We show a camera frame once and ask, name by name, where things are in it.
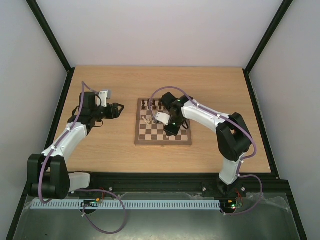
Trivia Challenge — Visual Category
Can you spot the right black frame post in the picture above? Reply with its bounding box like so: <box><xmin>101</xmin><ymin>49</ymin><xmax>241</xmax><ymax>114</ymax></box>
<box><xmin>243</xmin><ymin>0</ymin><xmax>295</xmax><ymax>73</ymax></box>

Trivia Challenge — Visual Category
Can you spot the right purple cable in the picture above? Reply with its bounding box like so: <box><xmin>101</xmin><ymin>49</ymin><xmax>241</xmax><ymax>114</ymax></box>
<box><xmin>150</xmin><ymin>86</ymin><xmax>264</xmax><ymax>216</ymax></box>

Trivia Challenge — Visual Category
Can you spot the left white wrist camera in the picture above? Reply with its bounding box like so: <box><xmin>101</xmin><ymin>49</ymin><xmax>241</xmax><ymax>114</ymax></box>
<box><xmin>98</xmin><ymin>89</ymin><xmax>112</xmax><ymax>107</ymax></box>

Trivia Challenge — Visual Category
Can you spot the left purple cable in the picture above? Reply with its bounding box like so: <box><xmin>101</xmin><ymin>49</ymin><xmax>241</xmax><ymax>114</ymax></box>
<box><xmin>38</xmin><ymin>80</ymin><xmax>128</xmax><ymax>235</ymax></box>

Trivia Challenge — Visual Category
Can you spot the left white pieces pile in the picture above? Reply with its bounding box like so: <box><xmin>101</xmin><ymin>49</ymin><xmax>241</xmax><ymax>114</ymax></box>
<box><xmin>141</xmin><ymin>116</ymin><xmax>159</xmax><ymax>125</ymax></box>

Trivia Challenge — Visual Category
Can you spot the grey slotted cable duct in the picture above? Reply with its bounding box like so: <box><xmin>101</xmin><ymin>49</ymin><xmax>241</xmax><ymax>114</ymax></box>
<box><xmin>30</xmin><ymin>199</ymin><xmax>221</xmax><ymax>211</ymax></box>

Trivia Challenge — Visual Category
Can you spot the dark chess pieces row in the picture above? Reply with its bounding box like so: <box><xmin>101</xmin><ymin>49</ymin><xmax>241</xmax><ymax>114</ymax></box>
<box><xmin>140</xmin><ymin>98</ymin><xmax>165</xmax><ymax>111</ymax></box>

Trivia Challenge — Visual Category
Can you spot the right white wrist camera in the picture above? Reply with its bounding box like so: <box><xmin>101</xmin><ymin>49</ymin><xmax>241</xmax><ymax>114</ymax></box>
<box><xmin>153</xmin><ymin>112</ymin><xmax>170</xmax><ymax>126</ymax></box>

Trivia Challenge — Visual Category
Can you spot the black frame post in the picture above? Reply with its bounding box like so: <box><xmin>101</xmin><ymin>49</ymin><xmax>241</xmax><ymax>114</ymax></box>
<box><xmin>26</xmin><ymin>0</ymin><xmax>76</xmax><ymax>73</ymax></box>
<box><xmin>243</xmin><ymin>0</ymin><xmax>295</xmax><ymax>73</ymax></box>

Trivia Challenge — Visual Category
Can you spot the metal front tray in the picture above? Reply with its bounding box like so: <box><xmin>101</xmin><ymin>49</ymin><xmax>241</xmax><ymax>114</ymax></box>
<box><xmin>12</xmin><ymin>193</ymin><xmax>300</xmax><ymax>240</ymax></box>

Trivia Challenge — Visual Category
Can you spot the purple cable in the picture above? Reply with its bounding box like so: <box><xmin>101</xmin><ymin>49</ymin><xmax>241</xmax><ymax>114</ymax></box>
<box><xmin>38</xmin><ymin>80</ymin><xmax>128</xmax><ymax>235</ymax></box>
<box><xmin>150</xmin><ymin>86</ymin><xmax>264</xmax><ymax>216</ymax></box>

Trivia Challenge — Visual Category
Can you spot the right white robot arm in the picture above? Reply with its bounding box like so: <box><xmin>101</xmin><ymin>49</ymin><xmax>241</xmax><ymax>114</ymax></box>
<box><xmin>155</xmin><ymin>92</ymin><xmax>252</xmax><ymax>196</ymax></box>

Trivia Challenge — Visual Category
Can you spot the left black frame post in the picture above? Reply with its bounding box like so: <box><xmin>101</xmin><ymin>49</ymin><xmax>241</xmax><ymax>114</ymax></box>
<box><xmin>26</xmin><ymin>0</ymin><xmax>76</xmax><ymax>73</ymax></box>

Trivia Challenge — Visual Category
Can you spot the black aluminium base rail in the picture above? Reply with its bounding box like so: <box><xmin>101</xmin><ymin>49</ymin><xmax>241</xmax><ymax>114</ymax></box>
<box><xmin>24</xmin><ymin>172</ymin><xmax>292</xmax><ymax>198</ymax></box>

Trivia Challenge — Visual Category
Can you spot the wooden chess board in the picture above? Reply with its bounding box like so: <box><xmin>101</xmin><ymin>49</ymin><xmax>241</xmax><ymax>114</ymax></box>
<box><xmin>134</xmin><ymin>98</ymin><xmax>192</xmax><ymax>146</ymax></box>

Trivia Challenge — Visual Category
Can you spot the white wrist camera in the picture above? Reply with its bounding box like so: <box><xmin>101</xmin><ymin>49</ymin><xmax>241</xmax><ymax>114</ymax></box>
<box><xmin>98</xmin><ymin>89</ymin><xmax>112</xmax><ymax>107</ymax></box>
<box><xmin>153</xmin><ymin>112</ymin><xmax>170</xmax><ymax>126</ymax></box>

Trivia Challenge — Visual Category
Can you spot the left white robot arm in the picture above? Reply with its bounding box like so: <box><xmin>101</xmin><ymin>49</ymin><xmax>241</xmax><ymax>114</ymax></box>
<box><xmin>26</xmin><ymin>90</ymin><xmax>125</xmax><ymax>202</ymax></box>

